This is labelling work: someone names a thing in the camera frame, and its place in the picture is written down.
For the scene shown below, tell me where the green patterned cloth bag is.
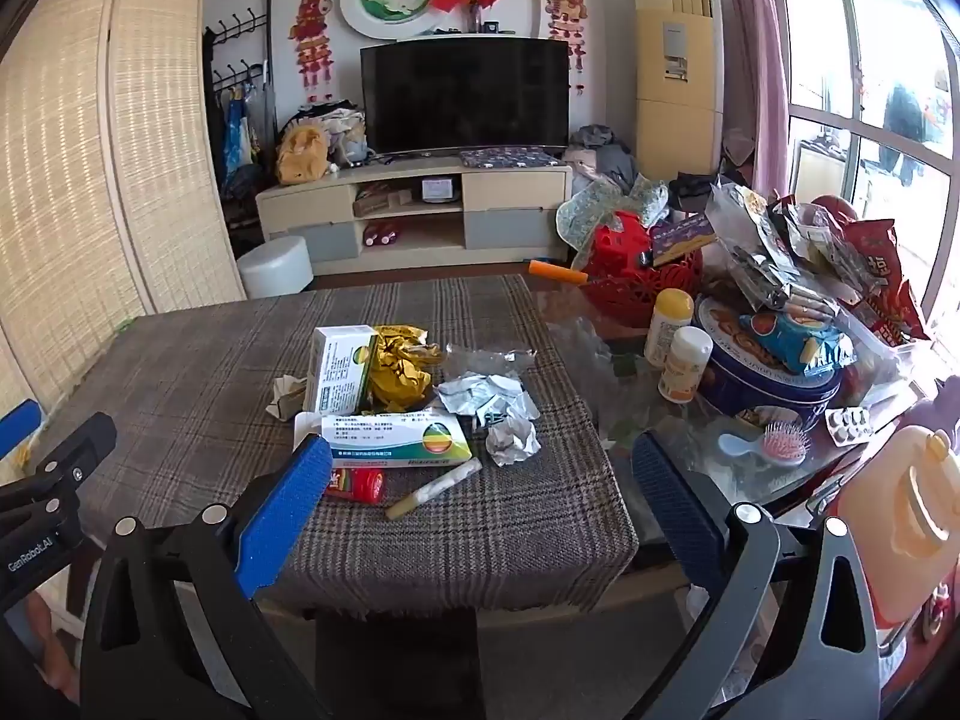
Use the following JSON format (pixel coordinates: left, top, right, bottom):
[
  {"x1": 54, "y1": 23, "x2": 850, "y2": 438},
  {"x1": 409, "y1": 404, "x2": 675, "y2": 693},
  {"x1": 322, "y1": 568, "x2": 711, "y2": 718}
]
[{"x1": 556, "y1": 176, "x2": 670, "y2": 248}]

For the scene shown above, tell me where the grey clothing pile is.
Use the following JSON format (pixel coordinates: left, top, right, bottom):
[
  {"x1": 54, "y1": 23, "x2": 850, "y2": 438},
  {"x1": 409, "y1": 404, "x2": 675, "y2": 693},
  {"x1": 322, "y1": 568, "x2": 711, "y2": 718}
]
[{"x1": 562, "y1": 124, "x2": 638, "y2": 188}]

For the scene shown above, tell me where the yellow crumpled wrapper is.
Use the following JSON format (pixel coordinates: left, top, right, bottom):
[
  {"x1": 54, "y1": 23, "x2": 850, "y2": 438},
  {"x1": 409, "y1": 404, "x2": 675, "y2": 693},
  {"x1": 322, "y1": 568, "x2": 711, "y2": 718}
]
[{"x1": 371, "y1": 324, "x2": 445, "y2": 412}]

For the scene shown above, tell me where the clear plastic wrapper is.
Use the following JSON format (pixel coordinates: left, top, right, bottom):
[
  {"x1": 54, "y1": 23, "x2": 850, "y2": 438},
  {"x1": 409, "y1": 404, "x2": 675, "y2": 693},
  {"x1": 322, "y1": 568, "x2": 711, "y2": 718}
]
[{"x1": 446, "y1": 343, "x2": 537, "y2": 376}]

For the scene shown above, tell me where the pile of silver snack packets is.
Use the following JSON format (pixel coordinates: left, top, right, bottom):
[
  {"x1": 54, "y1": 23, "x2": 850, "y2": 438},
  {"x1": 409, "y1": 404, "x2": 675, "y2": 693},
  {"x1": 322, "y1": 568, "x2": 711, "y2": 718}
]
[{"x1": 705, "y1": 184, "x2": 848, "y2": 316}]

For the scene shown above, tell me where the crumpled white paper ball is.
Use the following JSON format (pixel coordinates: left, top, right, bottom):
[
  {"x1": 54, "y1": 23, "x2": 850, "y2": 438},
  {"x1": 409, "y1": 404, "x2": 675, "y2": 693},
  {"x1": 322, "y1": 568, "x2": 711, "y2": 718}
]
[{"x1": 486, "y1": 420, "x2": 542, "y2": 466}]

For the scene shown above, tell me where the beige floor air conditioner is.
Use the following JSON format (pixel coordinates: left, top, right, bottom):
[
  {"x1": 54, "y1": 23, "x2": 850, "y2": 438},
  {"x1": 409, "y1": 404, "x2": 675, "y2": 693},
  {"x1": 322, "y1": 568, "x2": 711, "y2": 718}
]
[{"x1": 628, "y1": 0, "x2": 727, "y2": 185}]

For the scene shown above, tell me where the patterned flat cushion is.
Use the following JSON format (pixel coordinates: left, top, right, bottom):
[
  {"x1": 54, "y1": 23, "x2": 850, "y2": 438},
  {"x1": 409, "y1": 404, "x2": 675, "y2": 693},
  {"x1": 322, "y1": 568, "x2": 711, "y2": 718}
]
[{"x1": 457, "y1": 146, "x2": 563, "y2": 170}]

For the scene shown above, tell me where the long white green medicine box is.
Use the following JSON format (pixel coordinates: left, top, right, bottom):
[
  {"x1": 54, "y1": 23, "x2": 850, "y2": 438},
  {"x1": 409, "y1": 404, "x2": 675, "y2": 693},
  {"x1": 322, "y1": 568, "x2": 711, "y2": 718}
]
[{"x1": 294, "y1": 409, "x2": 473, "y2": 470}]

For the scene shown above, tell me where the white bottle yellow cap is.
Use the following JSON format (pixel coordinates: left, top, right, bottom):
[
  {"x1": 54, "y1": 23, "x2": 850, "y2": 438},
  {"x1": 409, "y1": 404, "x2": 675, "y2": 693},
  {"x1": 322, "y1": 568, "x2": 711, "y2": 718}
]
[
  {"x1": 658, "y1": 326, "x2": 713, "y2": 404},
  {"x1": 643, "y1": 289, "x2": 696, "y2": 368}
]

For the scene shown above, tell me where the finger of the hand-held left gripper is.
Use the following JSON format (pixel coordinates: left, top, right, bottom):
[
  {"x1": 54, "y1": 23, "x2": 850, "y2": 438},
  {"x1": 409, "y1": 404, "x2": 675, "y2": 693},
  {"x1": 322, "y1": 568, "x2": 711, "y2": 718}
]
[
  {"x1": 0, "y1": 412, "x2": 118, "y2": 515},
  {"x1": 0, "y1": 399, "x2": 44, "y2": 460}
]

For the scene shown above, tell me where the orange handled tool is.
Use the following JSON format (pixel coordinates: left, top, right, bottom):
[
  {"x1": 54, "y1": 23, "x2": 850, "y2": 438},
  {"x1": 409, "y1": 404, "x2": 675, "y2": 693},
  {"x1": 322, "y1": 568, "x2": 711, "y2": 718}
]
[{"x1": 529, "y1": 259, "x2": 590, "y2": 286}]

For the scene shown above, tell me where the white round stool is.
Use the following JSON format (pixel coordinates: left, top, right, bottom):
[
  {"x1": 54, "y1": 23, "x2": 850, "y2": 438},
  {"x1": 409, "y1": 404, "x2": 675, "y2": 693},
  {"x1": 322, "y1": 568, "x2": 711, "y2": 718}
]
[{"x1": 237, "y1": 235, "x2": 314, "y2": 299}]

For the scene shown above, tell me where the blue hanging bag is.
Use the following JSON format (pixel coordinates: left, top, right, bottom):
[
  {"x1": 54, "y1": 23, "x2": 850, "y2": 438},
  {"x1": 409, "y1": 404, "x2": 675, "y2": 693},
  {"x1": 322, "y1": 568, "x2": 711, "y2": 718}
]
[{"x1": 221, "y1": 94, "x2": 256, "y2": 181}]

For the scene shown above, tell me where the red snack bag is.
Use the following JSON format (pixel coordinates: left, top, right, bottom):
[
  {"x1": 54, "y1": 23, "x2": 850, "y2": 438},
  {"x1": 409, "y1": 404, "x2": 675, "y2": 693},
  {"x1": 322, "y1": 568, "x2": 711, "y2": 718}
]
[{"x1": 810, "y1": 195, "x2": 935, "y2": 342}]

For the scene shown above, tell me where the small red packet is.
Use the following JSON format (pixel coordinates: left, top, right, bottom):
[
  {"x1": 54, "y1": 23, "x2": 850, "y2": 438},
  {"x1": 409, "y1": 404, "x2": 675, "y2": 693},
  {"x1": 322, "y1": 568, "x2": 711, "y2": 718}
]
[{"x1": 328, "y1": 467, "x2": 387, "y2": 505}]

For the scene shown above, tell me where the black television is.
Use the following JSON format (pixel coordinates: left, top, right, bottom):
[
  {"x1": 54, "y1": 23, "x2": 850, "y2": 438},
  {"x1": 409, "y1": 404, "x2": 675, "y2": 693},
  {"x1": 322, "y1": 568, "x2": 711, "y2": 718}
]
[{"x1": 360, "y1": 36, "x2": 571, "y2": 158}]

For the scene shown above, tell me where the window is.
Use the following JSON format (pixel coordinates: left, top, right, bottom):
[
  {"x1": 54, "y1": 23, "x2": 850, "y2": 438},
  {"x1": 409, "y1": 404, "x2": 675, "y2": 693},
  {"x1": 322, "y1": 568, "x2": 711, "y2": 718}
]
[{"x1": 776, "y1": 0, "x2": 960, "y2": 316}]

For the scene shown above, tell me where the bamboo folding screen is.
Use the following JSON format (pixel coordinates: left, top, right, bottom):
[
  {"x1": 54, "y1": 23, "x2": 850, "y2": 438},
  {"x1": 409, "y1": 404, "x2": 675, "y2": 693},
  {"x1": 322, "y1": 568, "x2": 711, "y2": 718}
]
[{"x1": 0, "y1": 0, "x2": 248, "y2": 421}]

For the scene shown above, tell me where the beige grey television cabinet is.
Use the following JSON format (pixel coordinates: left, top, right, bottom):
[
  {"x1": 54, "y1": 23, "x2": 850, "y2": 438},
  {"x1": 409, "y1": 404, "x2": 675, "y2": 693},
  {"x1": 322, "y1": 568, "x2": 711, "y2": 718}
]
[{"x1": 255, "y1": 161, "x2": 575, "y2": 278}]

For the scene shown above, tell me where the black coat rack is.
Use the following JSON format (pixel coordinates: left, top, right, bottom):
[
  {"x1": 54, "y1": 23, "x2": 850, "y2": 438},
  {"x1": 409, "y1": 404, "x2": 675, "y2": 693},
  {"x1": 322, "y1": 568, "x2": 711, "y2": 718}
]
[{"x1": 202, "y1": 0, "x2": 275, "y2": 203}]

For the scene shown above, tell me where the yellow plush toy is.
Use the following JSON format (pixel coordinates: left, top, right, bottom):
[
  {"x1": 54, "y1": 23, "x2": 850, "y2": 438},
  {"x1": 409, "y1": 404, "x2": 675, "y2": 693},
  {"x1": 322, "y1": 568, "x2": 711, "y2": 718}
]
[{"x1": 274, "y1": 124, "x2": 332, "y2": 185}]

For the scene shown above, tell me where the pink curtain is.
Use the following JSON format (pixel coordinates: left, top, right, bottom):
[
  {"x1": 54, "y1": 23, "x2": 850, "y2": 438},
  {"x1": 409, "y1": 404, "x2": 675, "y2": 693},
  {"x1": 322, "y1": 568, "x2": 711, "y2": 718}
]
[{"x1": 716, "y1": 0, "x2": 796, "y2": 203}]

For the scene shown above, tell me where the purple box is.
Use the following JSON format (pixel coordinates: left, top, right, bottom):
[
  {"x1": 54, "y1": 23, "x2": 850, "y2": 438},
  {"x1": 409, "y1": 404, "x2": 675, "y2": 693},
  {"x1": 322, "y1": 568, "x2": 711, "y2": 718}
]
[{"x1": 649, "y1": 214, "x2": 717, "y2": 267}]

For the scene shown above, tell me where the pink hairbrush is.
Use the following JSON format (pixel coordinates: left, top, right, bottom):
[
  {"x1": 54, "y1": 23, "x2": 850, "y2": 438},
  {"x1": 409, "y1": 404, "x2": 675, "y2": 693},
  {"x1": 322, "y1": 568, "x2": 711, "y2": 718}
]
[{"x1": 718, "y1": 420, "x2": 809, "y2": 470}]

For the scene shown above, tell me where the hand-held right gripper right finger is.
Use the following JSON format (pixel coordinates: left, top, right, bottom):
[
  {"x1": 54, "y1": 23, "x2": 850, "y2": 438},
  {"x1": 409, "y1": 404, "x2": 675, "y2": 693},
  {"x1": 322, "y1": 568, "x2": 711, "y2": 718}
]
[{"x1": 632, "y1": 431, "x2": 882, "y2": 720}]

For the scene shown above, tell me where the red hanging wall decoration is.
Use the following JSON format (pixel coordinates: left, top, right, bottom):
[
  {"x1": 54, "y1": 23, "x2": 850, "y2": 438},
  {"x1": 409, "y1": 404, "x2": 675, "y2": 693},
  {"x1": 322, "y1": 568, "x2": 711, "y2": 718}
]
[
  {"x1": 289, "y1": 0, "x2": 338, "y2": 102},
  {"x1": 540, "y1": 0, "x2": 593, "y2": 95}
]

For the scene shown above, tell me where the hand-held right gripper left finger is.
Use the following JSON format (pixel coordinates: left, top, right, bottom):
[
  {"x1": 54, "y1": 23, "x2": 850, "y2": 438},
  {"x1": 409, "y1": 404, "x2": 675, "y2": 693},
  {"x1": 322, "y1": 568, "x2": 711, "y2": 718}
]
[{"x1": 79, "y1": 435, "x2": 335, "y2": 720}]

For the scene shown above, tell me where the black cloth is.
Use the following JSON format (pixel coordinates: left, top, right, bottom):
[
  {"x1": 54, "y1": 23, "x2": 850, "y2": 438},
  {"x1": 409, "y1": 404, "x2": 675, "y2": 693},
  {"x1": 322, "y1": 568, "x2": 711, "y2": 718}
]
[{"x1": 667, "y1": 172, "x2": 721, "y2": 212}]

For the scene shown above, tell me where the orange plastic jug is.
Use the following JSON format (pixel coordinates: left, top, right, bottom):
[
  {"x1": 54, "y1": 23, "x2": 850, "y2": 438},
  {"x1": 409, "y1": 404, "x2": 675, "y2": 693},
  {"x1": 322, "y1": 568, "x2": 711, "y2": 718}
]
[{"x1": 836, "y1": 424, "x2": 960, "y2": 627}]

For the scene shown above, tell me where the crumpled silver foil packet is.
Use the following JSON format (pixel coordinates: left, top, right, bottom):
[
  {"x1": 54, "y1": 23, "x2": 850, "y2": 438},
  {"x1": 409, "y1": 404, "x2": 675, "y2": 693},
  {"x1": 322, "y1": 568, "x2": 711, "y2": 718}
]
[{"x1": 437, "y1": 371, "x2": 541, "y2": 432}]

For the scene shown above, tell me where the small white green medicine box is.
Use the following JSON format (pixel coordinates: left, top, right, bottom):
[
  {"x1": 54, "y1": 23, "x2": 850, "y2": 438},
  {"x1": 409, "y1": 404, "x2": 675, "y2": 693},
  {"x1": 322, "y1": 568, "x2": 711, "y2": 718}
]
[{"x1": 304, "y1": 325, "x2": 380, "y2": 415}]

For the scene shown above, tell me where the blue snack packet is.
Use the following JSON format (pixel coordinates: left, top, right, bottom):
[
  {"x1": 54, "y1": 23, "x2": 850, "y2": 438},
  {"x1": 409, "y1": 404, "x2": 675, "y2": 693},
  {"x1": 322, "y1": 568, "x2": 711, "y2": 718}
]
[
  {"x1": 739, "y1": 311, "x2": 856, "y2": 376},
  {"x1": 690, "y1": 292, "x2": 845, "y2": 417}
]

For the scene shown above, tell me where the silver pill blister pack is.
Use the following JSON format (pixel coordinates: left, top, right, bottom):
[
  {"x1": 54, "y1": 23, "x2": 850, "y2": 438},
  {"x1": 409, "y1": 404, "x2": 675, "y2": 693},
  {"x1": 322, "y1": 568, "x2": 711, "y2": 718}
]
[{"x1": 825, "y1": 405, "x2": 875, "y2": 445}]

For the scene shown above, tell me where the rolled paper stick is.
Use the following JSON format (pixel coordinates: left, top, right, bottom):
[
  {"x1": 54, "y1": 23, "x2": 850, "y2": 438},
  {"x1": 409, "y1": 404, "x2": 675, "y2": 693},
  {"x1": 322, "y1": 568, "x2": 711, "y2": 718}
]
[{"x1": 385, "y1": 457, "x2": 483, "y2": 521}]

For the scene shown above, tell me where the grey plaid tablecloth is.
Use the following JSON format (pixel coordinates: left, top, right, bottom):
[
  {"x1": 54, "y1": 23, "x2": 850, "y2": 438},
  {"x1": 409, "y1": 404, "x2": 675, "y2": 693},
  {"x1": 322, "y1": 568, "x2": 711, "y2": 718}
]
[{"x1": 34, "y1": 274, "x2": 638, "y2": 612}]

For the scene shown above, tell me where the beige crumpled paper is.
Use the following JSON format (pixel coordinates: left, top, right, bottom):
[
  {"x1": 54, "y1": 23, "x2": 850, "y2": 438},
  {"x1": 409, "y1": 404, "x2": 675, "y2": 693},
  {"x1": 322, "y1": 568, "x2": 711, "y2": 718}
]
[{"x1": 266, "y1": 375, "x2": 310, "y2": 421}]

